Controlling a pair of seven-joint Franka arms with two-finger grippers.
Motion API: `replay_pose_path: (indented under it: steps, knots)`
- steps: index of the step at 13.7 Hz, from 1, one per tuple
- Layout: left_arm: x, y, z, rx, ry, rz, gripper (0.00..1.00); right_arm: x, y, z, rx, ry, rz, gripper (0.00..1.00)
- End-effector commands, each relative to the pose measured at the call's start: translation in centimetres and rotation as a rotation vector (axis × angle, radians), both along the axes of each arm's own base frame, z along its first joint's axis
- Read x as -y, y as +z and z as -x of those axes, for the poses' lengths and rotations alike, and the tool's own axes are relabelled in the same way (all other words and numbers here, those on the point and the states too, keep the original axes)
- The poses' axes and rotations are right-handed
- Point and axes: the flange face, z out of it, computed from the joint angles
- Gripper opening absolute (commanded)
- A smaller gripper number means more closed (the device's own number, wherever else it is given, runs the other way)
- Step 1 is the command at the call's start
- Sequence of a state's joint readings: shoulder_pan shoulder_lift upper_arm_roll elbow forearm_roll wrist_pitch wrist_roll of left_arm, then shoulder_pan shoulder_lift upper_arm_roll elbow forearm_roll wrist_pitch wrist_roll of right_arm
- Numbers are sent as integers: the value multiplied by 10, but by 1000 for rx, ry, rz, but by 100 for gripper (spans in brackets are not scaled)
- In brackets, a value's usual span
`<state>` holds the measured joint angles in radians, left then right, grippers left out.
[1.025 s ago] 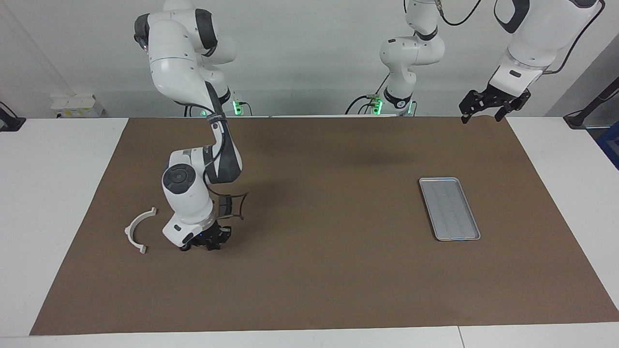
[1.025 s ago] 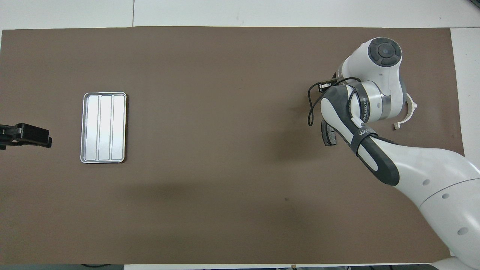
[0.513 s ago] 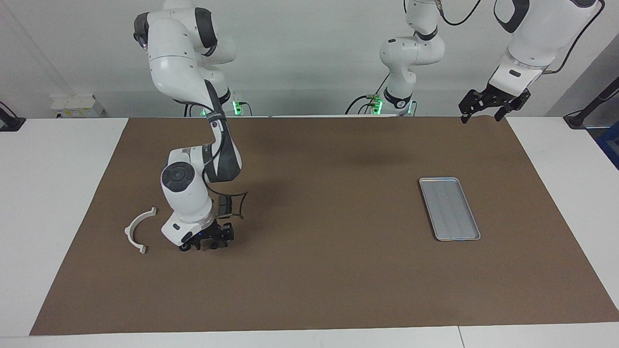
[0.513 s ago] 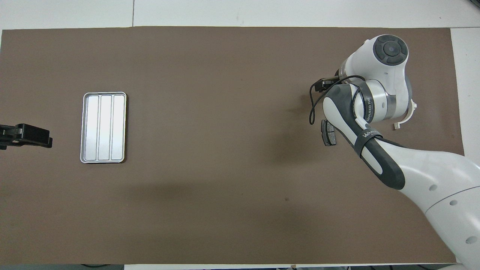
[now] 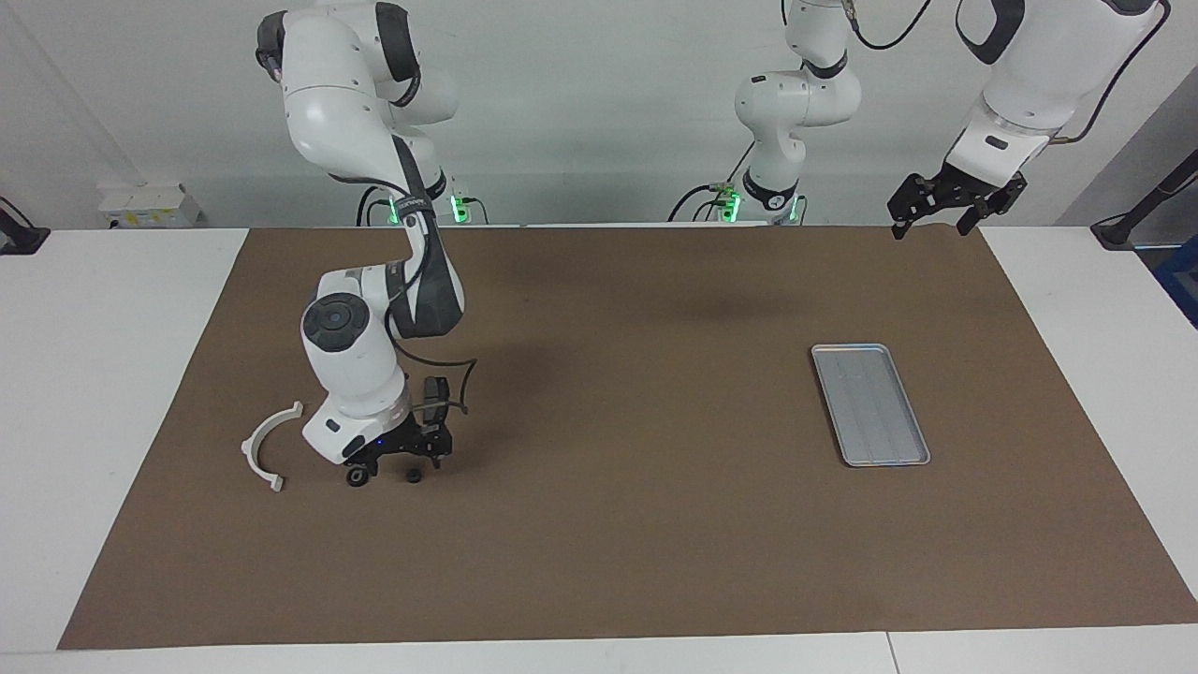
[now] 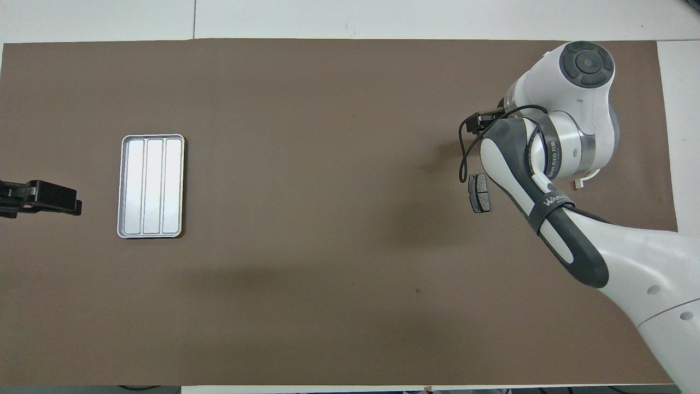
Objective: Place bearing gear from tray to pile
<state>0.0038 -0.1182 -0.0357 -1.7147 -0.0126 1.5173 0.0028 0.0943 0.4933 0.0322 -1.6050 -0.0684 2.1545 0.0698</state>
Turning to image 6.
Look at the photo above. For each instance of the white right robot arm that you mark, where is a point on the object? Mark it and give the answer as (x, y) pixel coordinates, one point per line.
(579, 126)

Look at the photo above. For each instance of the silver metal tray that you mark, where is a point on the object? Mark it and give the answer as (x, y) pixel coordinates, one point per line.
(150, 186)

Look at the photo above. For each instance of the dark grey rectangular brake pad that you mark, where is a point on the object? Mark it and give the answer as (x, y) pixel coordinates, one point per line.
(479, 192)

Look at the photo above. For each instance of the brown table mat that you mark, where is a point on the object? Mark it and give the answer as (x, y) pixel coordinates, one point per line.
(328, 109)

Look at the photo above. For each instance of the white semicircular bracket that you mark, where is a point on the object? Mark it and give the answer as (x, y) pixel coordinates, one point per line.
(581, 183)

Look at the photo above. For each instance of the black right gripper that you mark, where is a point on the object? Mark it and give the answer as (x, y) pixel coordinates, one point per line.
(484, 121)

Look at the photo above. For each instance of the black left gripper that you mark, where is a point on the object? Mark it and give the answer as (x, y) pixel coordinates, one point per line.
(16, 198)

